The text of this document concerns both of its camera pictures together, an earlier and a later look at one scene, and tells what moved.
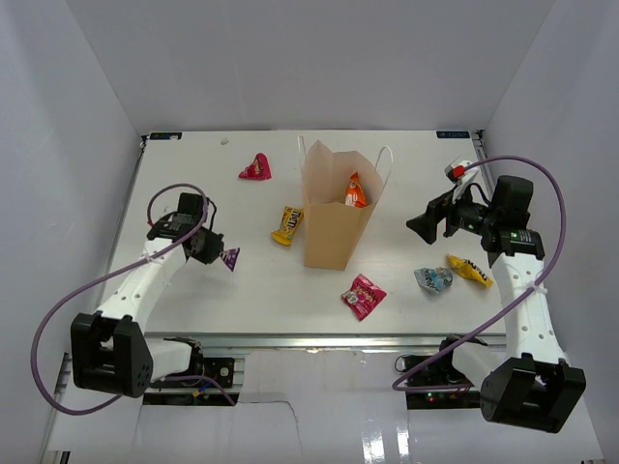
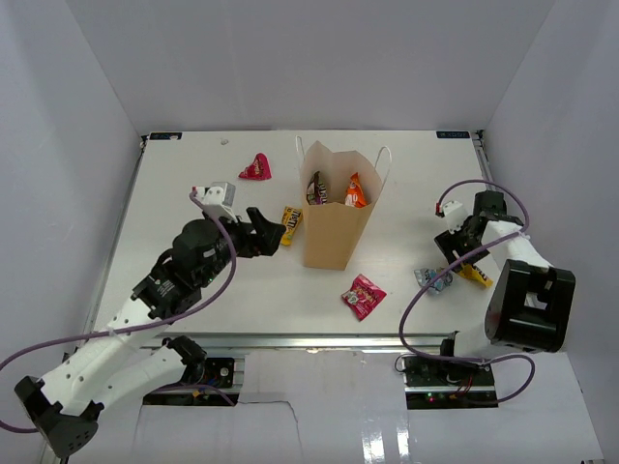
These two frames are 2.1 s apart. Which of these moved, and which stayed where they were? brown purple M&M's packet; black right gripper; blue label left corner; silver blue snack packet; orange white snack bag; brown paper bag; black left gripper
Moved: brown purple M&M's packet; black right gripper; black left gripper
Stayed: blue label left corner; brown paper bag; orange white snack bag; silver blue snack packet
